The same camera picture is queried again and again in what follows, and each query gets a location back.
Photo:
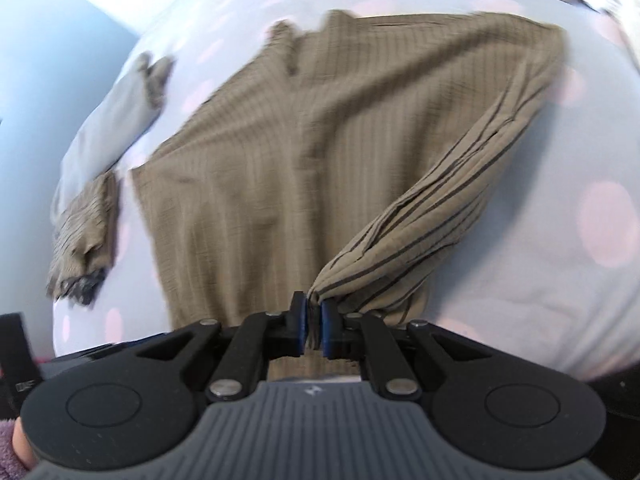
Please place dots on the folded olive striped garment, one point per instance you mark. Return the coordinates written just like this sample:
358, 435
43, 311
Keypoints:
84, 242

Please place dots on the folded beige sweater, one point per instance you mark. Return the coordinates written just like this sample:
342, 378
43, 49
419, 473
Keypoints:
129, 109

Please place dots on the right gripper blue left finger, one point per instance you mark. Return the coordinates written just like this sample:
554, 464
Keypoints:
261, 338

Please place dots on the olive striped pants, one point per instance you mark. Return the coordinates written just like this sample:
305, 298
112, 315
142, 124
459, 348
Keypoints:
345, 163

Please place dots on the person's left hand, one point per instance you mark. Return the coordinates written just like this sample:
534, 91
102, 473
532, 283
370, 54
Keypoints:
21, 446

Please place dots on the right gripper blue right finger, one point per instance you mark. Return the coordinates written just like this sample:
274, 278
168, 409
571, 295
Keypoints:
366, 340

